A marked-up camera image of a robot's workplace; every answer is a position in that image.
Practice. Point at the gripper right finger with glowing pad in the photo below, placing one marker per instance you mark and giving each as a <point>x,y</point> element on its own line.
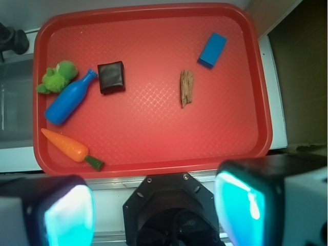
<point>273,200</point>

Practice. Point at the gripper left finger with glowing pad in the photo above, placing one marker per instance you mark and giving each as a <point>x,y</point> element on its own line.
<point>47,211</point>

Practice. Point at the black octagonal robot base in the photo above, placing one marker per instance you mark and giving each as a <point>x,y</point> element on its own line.
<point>171,209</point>

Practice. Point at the dark brown square block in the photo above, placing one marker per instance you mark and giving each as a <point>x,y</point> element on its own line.
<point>111,77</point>

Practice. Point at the blue rectangular block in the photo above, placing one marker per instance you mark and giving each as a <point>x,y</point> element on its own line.
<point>212,50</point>

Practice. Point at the orange toy carrot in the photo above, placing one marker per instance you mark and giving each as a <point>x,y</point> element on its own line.
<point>73,149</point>

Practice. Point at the blue plastic toy bottle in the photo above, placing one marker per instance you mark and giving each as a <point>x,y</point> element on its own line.
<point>69,99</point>

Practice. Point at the green plush toy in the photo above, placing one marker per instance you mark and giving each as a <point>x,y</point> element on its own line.
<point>56,79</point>

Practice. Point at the red plastic tray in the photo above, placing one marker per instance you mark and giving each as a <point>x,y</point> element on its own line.
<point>144,129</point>

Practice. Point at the brown wood bark piece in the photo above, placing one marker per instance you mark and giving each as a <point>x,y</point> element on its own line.
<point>186,87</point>

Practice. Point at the black knob mount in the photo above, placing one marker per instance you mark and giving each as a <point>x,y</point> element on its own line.
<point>13,40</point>

